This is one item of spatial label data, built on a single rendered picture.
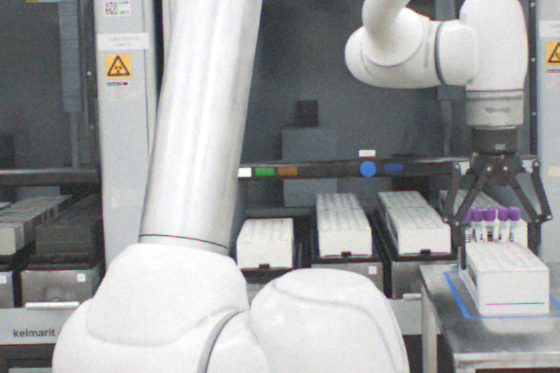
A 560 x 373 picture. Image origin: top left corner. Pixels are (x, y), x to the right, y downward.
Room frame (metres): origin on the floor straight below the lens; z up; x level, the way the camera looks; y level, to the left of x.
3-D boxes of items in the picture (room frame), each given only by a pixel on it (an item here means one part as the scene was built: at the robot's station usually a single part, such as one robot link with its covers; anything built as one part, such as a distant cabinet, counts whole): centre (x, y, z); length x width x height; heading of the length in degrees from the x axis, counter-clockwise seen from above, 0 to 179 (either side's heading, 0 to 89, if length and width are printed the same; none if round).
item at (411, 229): (2.19, -0.27, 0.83); 0.30 x 0.10 x 0.06; 179
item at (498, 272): (1.65, -0.34, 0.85); 0.30 x 0.10 x 0.06; 176
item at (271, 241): (2.09, 0.03, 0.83); 0.30 x 0.10 x 0.06; 179
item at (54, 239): (2.11, 0.44, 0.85); 0.12 x 0.02 x 0.06; 89
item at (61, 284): (2.34, 0.43, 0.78); 0.73 x 0.14 x 0.09; 179
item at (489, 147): (1.69, -0.34, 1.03); 0.08 x 0.07 x 0.09; 86
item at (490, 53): (1.69, -0.33, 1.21); 0.13 x 0.11 x 0.16; 63
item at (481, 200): (2.50, -0.43, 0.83); 0.30 x 0.10 x 0.06; 179
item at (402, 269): (2.33, -0.28, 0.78); 0.73 x 0.14 x 0.09; 179
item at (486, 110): (1.69, -0.34, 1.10); 0.09 x 0.09 x 0.06
